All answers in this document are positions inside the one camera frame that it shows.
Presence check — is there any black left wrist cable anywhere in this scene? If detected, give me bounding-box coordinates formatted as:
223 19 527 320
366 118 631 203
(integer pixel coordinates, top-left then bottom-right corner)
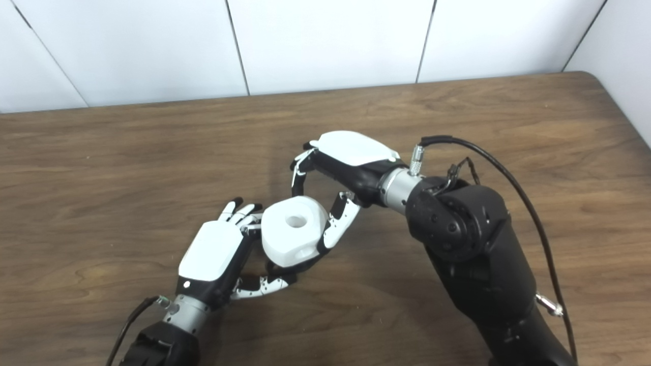
105 296 171 366

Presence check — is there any black plastic flanged holder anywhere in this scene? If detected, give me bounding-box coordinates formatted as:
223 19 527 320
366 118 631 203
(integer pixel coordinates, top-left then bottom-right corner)
264 252 326 279

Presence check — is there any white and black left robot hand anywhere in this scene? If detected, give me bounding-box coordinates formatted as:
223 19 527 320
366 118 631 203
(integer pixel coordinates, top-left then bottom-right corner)
175 197 298 311

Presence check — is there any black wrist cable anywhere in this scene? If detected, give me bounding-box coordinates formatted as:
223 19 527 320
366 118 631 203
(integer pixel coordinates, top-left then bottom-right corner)
409 135 578 364
105 296 171 366

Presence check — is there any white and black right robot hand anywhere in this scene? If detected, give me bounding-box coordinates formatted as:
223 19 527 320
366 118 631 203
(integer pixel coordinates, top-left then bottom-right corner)
290 131 407 250

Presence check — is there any round white plastic piece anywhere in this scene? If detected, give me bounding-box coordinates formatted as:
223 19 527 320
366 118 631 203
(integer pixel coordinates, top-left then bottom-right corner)
261 196 330 268

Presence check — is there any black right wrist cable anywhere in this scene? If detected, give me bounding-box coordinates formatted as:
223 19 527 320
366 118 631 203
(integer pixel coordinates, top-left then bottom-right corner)
409 135 578 364

